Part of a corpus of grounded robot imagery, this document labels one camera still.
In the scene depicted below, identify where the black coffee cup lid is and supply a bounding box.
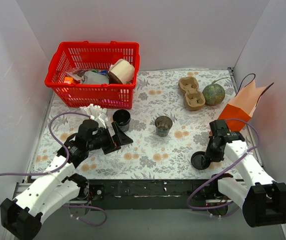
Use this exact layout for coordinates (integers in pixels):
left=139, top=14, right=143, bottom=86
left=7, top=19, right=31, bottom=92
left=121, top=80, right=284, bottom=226
left=191, top=151, right=211, bottom=170

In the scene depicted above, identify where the black printed coffee cup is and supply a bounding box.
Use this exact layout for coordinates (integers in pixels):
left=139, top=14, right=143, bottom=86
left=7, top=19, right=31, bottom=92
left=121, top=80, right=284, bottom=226
left=113, top=109, right=131, bottom=132

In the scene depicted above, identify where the transparent dark cup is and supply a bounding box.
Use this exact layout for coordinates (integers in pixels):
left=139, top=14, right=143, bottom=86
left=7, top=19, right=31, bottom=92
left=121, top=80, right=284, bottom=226
left=154, top=115, right=173, bottom=137

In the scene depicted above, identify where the red plastic shopping basket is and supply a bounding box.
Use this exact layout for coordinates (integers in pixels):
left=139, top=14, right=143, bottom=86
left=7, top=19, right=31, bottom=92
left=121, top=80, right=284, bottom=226
left=45, top=41, right=140, bottom=109

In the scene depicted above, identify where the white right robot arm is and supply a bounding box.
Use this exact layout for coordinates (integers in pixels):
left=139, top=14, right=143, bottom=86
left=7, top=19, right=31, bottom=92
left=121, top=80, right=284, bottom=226
left=204, top=119, right=286, bottom=227

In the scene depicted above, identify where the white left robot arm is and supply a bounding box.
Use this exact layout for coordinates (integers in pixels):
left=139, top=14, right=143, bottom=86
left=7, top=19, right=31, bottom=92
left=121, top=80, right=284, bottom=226
left=0, top=119, right=133, bottom=240

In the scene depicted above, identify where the orange paper bag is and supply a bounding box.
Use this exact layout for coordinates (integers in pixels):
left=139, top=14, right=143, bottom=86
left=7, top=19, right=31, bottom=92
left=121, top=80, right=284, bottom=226
left=218, top=74, right=274, bottom=132

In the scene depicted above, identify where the green netted melon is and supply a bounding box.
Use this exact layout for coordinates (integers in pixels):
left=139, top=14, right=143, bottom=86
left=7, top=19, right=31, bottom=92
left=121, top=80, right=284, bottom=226
left=202, top=77, right=228, bottom=106

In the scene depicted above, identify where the brown cardboard cup carrier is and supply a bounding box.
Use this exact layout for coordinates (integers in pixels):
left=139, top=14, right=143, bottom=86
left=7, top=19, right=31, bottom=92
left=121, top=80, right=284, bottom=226
left=178, top=76, right=205, bottom=111

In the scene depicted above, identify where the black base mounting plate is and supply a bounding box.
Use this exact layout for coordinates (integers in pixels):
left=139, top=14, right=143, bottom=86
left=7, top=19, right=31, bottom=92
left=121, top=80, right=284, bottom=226
left=89, top=179, right=206, bottom=210

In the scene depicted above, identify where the floral table mat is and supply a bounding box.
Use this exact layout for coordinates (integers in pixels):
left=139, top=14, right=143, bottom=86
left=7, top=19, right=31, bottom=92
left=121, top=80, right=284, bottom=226
left=31, top=69, right=262, bottom=180

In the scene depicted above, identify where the beige paper wrapped roll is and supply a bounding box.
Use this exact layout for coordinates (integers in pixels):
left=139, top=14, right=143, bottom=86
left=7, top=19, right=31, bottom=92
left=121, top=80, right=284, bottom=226
left=107, top=59, right=135, bottom=85

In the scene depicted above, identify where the orange snack box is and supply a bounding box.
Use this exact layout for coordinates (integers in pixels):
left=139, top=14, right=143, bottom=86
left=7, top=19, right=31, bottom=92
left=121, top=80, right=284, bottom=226
left=64, top=77, right=74, bottom=85

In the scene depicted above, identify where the grey wrapped package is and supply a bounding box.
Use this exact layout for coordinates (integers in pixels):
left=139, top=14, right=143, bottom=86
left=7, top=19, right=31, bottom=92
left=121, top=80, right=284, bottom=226
left=81, top=70, right=109, bottom=85

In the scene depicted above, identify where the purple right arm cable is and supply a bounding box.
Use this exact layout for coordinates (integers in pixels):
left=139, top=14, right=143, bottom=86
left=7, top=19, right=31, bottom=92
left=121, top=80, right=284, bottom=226
left=186, top=118, right=261, bottom=217

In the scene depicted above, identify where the aluminium frame rail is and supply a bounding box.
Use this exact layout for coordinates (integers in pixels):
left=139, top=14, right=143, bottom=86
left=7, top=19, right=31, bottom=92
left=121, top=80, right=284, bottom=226
left=2, top=181, right=286, bottom=240

